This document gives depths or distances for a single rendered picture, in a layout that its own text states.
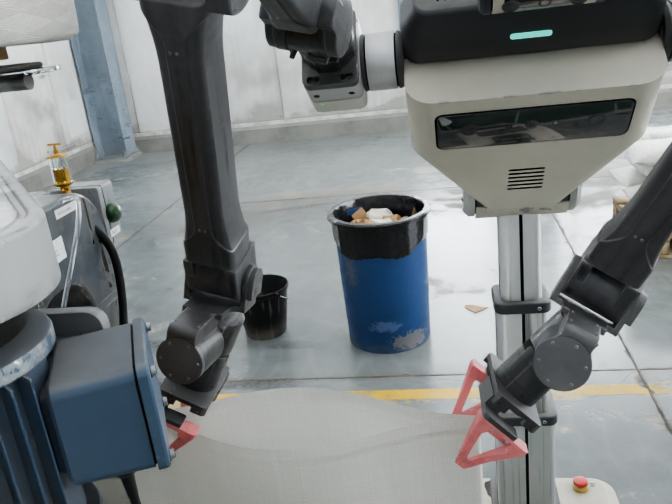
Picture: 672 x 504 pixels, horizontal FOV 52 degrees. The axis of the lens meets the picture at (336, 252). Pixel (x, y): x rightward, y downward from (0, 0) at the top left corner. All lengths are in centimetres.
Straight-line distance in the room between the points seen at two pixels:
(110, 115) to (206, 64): 889
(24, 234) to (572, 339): 50
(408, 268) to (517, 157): 193
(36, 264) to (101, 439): 14
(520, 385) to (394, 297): 230
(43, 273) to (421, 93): 71
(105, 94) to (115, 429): 902
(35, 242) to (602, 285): 55
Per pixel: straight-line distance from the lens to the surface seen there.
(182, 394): 87
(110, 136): 959
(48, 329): 55
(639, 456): 262
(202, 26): 62
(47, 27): 60
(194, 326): 77
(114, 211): 105
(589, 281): 78
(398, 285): 307
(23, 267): 49
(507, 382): 81
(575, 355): 72
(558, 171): 122
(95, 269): 101
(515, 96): 106
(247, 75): 907
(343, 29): 96
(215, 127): 68
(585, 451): 261
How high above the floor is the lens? 153
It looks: 19 degrees down
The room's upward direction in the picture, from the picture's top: 7 degrees counter-clockwise
